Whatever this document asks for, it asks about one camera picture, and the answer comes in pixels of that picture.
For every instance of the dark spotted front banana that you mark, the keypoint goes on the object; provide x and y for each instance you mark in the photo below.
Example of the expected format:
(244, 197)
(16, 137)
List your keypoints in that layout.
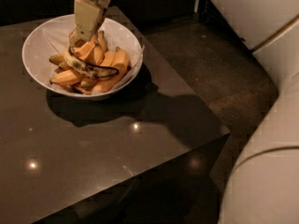
(89, 70)

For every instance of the dark cabinet fronts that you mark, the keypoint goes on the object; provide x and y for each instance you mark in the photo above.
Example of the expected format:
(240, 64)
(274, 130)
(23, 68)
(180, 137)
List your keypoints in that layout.
(138, 11)

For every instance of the white bowl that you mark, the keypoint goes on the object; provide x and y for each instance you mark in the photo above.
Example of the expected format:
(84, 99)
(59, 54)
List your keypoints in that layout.
(31, 53)

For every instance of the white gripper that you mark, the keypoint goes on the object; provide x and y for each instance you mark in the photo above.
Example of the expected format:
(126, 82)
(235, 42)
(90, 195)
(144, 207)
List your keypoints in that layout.
(88, 15)

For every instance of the orange banana bunch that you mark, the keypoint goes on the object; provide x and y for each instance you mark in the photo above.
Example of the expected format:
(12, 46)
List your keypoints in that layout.
(93, 52)

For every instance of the white paper bowl liner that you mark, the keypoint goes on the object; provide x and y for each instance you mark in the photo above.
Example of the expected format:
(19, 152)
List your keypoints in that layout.
(54, 38)

